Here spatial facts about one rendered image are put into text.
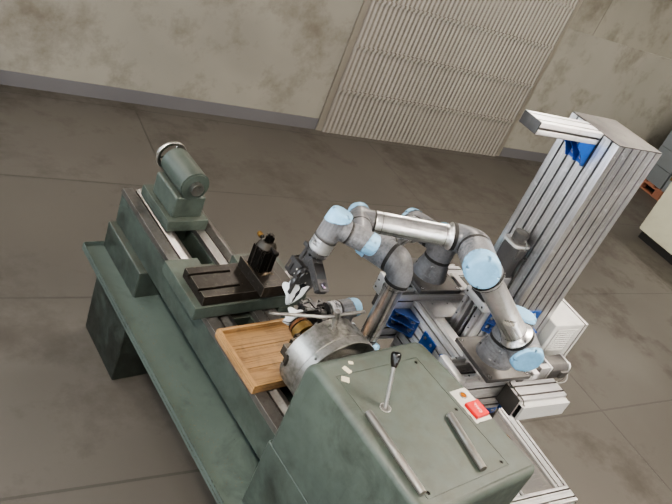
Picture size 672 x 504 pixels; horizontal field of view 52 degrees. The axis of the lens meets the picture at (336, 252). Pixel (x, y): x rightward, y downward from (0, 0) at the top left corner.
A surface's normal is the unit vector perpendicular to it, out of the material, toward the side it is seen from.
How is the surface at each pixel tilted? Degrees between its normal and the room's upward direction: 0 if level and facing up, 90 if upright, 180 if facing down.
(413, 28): 90
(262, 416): 90
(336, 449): 90
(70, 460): 0
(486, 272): 85
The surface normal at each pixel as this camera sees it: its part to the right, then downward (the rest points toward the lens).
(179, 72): 0.41, 0.61
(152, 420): 0.35, -0.79
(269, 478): -0.77, 0.07
